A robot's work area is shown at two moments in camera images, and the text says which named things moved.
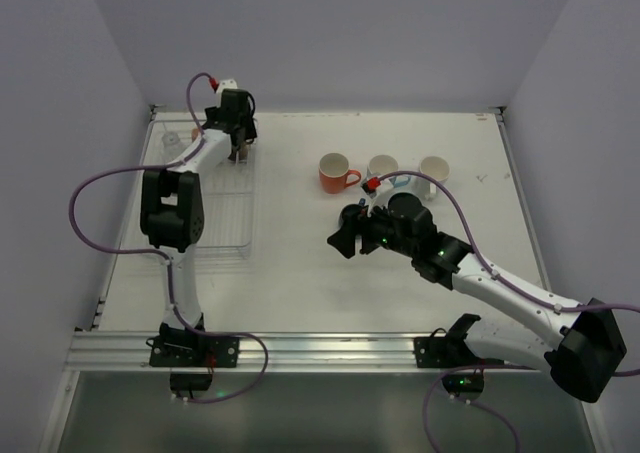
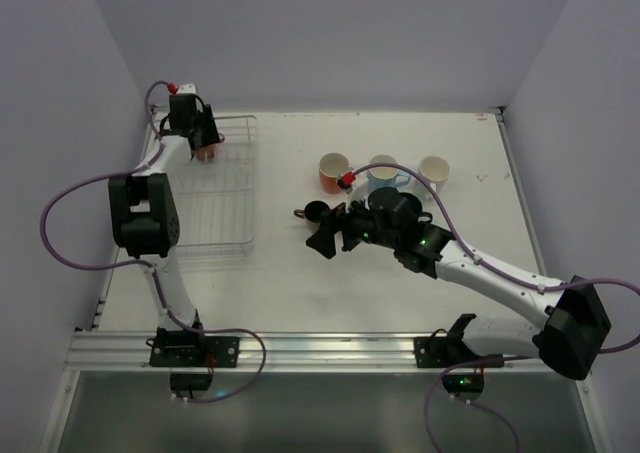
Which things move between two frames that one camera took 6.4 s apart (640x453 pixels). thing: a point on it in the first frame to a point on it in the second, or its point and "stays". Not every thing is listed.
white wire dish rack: x=227 y=193 stays
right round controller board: x=466 y=386 stays
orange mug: x=334 y=172 stays
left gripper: x=239 y=140 to x=205 y=136
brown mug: x=243 y=152 to x=312 y=211
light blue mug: x=383 y=164 stays
